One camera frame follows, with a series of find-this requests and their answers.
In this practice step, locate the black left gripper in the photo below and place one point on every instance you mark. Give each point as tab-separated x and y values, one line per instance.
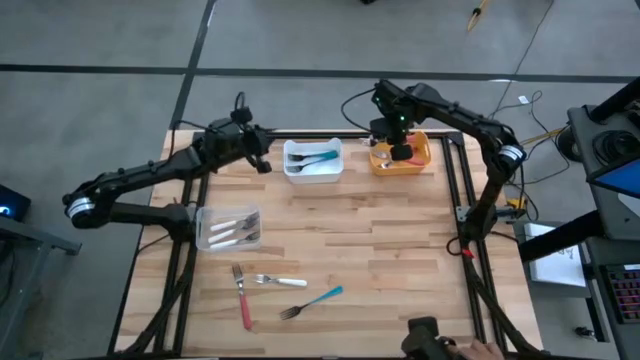
240	135

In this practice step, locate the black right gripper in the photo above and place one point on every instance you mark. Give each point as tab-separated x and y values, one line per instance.
400	130

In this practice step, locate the clear plastic bin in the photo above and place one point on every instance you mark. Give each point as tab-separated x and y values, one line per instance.
230	207

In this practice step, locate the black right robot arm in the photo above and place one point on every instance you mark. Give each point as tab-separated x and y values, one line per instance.
465	115

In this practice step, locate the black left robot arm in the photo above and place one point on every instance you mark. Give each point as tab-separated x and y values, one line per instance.
150	170

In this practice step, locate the yellow plastic bin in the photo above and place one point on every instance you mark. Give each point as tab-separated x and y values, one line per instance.
425	150

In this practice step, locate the white plastic bin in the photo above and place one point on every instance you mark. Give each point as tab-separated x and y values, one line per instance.
320	177

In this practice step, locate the yellow power connector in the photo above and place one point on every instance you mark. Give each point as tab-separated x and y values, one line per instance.
517	202

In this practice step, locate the small white floor tag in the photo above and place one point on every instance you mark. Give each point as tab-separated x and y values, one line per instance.
523	99

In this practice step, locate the yellow wooden stick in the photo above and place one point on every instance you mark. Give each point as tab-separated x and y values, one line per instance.
473	20

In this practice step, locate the dark grey equipment cart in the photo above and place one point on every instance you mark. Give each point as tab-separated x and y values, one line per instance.
582	130

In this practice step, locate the white box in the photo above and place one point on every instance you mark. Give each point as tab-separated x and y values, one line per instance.
555	265

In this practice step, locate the person's hand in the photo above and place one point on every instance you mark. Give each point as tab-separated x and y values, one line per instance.
480	350

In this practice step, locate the blue screen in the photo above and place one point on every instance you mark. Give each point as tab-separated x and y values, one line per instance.
622	180

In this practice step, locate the grey metal stand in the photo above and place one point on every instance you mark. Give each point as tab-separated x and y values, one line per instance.
45	240

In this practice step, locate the black floor plug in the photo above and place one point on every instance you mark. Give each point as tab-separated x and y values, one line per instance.
582	331

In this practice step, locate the black device with blue light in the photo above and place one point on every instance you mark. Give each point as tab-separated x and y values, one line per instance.
17	200

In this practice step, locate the keyboard with red keys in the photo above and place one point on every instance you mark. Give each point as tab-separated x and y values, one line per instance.
625	295

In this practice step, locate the black aluminium table frame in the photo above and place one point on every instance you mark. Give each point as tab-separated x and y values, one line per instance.
325	135

